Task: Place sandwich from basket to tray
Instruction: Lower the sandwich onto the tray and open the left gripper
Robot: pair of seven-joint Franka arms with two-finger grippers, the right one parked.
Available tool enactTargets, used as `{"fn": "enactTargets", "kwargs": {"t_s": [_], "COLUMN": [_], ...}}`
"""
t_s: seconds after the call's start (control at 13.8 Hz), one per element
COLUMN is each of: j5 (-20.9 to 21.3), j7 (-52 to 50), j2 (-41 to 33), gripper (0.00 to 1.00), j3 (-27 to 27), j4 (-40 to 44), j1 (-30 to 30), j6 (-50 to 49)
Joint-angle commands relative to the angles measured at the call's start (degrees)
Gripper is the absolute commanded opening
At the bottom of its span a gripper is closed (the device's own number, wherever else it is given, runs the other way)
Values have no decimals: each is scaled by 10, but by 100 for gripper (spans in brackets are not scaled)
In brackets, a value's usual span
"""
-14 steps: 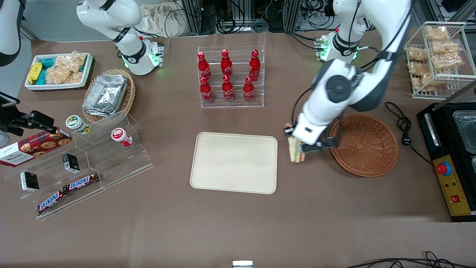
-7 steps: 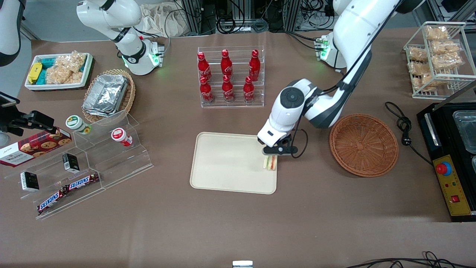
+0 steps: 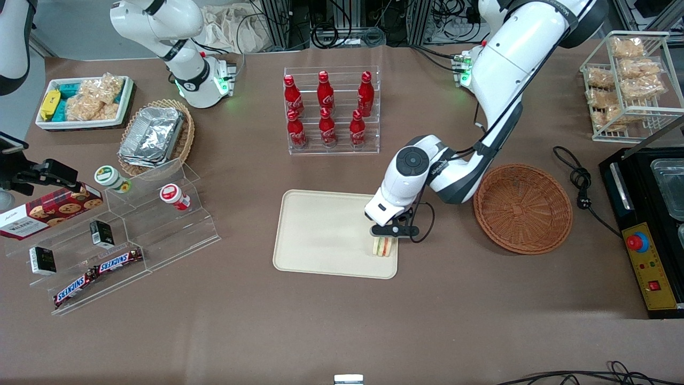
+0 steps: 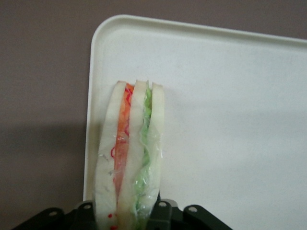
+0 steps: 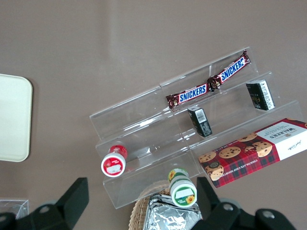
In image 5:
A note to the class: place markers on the clear plastic box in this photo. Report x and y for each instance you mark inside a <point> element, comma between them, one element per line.
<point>14,207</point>

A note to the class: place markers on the foil wrapped sandwich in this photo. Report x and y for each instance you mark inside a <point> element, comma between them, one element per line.
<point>168,215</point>

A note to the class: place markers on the cream plastic tray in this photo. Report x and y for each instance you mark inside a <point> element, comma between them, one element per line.
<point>12,117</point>

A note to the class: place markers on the Snickers chocolate bar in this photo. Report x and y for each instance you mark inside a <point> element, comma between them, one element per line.
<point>190,94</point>
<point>231,69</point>

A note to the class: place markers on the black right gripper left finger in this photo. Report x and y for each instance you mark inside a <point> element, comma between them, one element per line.
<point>72,202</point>

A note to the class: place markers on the Walkers chocolate chip shortbread box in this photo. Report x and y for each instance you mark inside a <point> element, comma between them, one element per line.
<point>254,151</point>

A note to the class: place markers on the red lidded yogurt cup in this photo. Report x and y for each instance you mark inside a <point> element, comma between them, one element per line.
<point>115,161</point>

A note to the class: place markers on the green lidded sunflower cup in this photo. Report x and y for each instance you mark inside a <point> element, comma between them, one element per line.
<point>182,189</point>

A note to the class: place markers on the black box with white side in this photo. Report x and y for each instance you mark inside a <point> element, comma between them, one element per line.
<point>260,94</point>

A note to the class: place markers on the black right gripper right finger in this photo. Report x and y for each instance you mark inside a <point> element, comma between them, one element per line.
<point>216,206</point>

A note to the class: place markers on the clear acrylic tiered display stand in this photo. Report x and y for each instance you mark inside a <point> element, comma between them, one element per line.
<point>153,134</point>

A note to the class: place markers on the small black box with barcode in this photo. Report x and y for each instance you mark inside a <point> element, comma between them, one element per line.
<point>200,121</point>

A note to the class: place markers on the woven wicker basket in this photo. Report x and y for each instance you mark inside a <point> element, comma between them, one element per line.
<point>140,210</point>

